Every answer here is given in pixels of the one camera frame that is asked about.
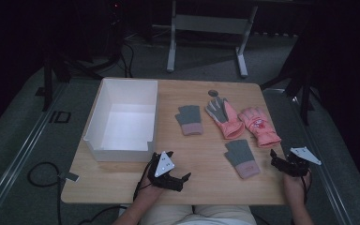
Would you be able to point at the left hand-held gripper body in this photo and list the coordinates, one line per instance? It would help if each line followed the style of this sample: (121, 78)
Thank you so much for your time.
(164, 165)

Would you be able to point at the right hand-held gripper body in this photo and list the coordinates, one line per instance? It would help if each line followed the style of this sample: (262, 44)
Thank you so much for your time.
(293, 168)

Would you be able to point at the pink ski glove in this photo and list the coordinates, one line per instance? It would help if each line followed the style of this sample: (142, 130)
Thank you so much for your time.
(262, 131)
(231, 125)

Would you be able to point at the gray knit glove pink cuff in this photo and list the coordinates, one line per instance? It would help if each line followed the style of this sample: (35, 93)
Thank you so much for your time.
(189, 117)
(240, 154)

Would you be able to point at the white storage box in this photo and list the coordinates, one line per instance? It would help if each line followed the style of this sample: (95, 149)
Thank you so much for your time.
(128, 125)

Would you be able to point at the person's right hand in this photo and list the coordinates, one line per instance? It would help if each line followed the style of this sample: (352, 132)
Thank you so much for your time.
(293, 189)

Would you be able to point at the person's left hand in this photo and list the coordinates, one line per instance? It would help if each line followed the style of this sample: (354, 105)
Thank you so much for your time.
(150, 193)

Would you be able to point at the person's legs in cream trousers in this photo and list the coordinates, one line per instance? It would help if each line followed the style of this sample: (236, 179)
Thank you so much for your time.
(197, 215)

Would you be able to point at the black tripod stand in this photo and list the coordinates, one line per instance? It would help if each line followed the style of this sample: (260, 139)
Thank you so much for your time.
(47, 84)
(304, 93)

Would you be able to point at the gray round table grommet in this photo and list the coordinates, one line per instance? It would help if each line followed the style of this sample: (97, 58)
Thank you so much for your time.
(213, 93)

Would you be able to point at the gray tape tag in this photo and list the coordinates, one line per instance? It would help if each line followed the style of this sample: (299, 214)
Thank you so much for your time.
(70, 176)

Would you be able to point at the dark equipment with red light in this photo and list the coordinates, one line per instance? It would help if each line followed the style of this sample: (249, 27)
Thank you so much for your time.
(115, 18)

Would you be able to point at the metal floor rail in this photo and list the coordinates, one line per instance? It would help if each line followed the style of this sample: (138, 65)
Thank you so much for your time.
(322, 175)
(18, 159)

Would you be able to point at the white metal table frame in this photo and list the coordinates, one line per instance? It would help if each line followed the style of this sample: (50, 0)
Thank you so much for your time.
(212, 24)

